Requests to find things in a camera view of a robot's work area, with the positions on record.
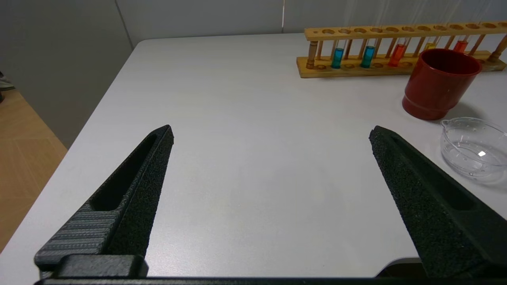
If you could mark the clear glass beaker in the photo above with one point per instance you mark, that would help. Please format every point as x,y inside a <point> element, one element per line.
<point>471,158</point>

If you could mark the yellow liquid test tube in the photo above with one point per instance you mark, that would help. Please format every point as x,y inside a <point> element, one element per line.
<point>430,46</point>

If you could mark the red liquid test tube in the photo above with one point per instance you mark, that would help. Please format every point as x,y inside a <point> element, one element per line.
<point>460,46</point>
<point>397,55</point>

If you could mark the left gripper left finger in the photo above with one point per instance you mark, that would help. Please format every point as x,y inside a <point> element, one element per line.
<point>134,206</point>

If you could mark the wooden test tube rack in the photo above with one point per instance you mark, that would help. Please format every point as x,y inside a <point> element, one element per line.
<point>309,72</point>

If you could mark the teal liquid test tube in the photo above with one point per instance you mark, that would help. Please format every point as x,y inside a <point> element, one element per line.
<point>368,56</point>
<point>337,57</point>

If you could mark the red plastic cup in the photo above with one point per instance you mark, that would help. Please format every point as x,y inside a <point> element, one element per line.
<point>435,91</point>

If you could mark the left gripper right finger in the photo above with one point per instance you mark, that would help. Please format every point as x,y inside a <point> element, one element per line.
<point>435,213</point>

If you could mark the black metal stand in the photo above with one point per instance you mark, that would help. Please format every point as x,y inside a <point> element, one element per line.
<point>4,85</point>

